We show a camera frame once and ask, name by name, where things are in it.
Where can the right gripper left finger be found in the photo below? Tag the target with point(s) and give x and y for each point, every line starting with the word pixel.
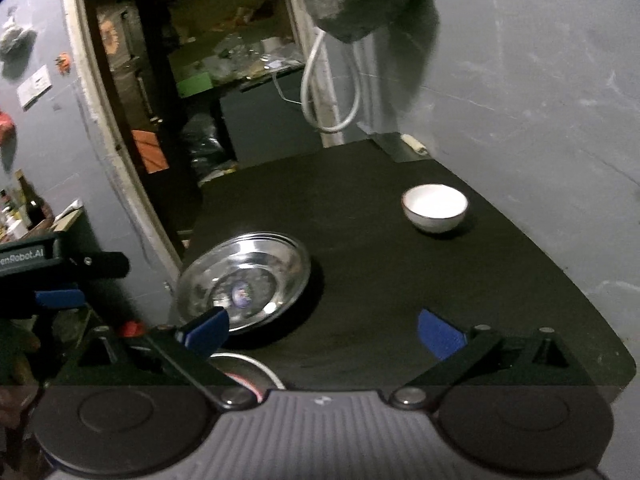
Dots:
pixel 187 350

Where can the side counter shelf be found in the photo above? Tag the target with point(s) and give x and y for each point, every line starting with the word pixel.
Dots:
pixel 64 223

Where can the green box on shelf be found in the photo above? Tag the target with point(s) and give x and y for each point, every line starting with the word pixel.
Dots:
pixel 195 84

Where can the dark grey cabinet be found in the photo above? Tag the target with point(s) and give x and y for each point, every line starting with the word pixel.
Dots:
pixel 265 122

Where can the red plastic bag on wall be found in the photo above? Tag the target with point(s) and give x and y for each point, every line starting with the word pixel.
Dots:
pixel 7 127

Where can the white wall switch plate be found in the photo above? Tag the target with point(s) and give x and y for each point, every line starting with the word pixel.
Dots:
pixel 33 87

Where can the cleaver with cream handle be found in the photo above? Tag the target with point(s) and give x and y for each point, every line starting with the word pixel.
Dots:
pixel 400 147

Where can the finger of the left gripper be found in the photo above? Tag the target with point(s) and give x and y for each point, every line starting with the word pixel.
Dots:
pixel 62 298

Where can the steel plate with sticker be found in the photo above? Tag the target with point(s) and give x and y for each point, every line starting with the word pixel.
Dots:
pixel 255 277

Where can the white ceramic bowl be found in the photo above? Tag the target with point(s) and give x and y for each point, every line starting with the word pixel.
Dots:
pixel 434 208
pixel 247 385

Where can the deep steel bowl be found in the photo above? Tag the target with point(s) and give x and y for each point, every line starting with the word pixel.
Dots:
pixel 250 368

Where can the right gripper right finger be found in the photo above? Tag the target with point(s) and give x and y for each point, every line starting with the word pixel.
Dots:
pixel 458 355

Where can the orange wall hook ornament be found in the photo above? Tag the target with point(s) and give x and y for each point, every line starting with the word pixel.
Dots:
pixel 64 63

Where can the small hanging plastic bag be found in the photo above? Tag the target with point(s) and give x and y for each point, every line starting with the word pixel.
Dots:
pixel 13 34

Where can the dark glass bottle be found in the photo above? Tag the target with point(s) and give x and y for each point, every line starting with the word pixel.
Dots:
pixel 33 202

